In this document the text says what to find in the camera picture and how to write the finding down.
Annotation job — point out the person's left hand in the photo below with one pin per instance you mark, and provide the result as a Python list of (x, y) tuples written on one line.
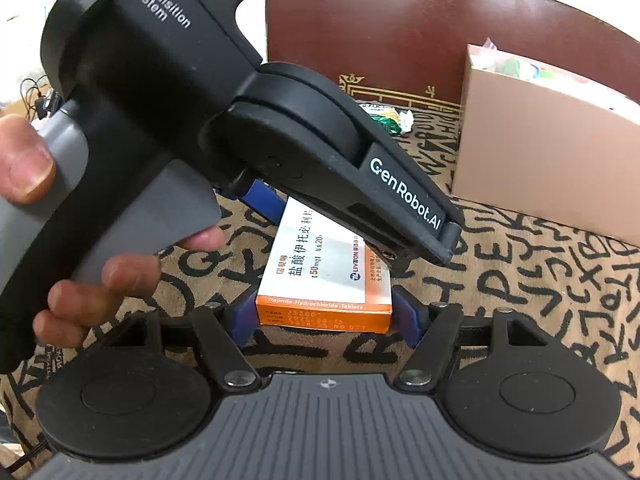
[(100, 300)]

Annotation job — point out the orange white medicine box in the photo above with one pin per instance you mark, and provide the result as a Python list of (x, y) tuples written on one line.
[(320, 270)]

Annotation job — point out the brown cardboard box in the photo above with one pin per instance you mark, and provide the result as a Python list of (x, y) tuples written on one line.
[(525, 160)]

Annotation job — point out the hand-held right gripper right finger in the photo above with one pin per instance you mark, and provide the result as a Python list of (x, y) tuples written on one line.
[(406, 320)]

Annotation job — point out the brown wooden board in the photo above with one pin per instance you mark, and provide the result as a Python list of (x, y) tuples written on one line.
[(400, 25)]

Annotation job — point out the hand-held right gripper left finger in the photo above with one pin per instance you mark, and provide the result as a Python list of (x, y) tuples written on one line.
[(246, 322)]

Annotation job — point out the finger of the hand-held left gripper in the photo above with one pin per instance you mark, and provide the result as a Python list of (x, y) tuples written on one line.
[(262, 200), (400, 190)]

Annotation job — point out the green white small packet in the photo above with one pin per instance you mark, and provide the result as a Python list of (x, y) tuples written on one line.
[(390, 117)]

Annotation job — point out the letter printed tablecloth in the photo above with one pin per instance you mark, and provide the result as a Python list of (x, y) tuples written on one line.
[(525, 310)]

